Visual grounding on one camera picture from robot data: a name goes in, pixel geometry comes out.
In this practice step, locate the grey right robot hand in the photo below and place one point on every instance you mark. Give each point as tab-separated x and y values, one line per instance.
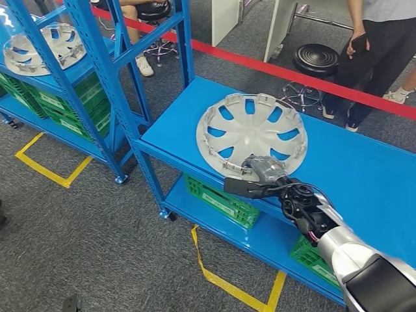
268	170

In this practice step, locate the silver plastic hubcap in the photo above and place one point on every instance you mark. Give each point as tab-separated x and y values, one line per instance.
20	60
250	133

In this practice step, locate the black phone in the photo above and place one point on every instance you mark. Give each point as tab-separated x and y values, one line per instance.
358	43

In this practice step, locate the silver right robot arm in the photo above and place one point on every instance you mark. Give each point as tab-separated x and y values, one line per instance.
357	262

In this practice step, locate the blue metal shelf rack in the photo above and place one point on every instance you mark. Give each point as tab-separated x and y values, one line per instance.
357	181
63	86

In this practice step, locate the red barrier belt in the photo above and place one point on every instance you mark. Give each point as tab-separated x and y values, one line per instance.
292	73

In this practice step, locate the black round stool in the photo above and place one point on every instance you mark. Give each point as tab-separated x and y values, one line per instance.
152	10
315	60

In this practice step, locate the yellow floor tape outline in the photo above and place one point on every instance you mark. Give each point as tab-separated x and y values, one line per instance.
48	172
227	288

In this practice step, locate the white desk panel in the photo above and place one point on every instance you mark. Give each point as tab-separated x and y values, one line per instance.
224	21
276	30

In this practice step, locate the person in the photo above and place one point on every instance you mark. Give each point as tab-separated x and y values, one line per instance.
389	56
395	97
144	66

